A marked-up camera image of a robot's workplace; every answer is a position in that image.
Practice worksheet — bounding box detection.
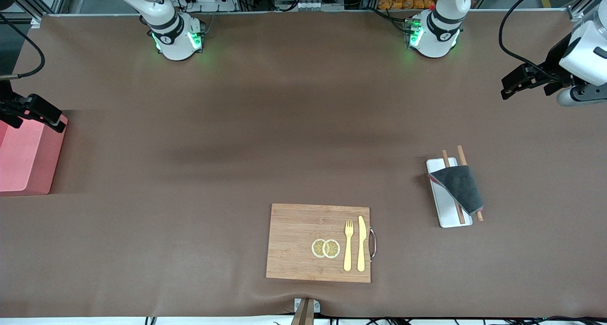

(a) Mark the metal table clamp bracket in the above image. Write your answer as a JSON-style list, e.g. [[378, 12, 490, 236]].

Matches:
[[291, 298, 321, 325]]

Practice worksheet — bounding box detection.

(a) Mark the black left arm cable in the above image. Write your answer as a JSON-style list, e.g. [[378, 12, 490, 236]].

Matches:
[[498, 0, 570, 82]]

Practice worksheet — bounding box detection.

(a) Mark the wooden cutting board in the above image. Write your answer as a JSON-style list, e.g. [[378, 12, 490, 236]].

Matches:
[[266, 203, 372, 283]]

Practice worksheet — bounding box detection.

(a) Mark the white rectangular tray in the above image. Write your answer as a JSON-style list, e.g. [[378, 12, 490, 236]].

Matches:
[[426, 157, 473, 229]]

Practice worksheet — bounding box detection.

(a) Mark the yellow knife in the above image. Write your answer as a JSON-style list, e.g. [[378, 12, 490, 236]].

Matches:
[[357, 215, 367, 272]]

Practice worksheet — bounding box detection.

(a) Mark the dark grey cloth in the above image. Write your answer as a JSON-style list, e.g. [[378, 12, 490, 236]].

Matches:
[[428, 165, 484, 215]]

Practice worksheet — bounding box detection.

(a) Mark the yellow fork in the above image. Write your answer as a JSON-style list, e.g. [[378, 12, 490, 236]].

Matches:
[[343, 220, 354, 272]]

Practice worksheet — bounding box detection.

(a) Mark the pink plastic bin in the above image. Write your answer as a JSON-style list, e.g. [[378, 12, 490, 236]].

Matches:
[[0, 111, 68, 196]]

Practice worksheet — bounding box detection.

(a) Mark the brown wooden chopstick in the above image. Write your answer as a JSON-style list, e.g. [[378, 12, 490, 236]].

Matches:
[[457, 145, 484, 222], [441, 149, 466, 224]]

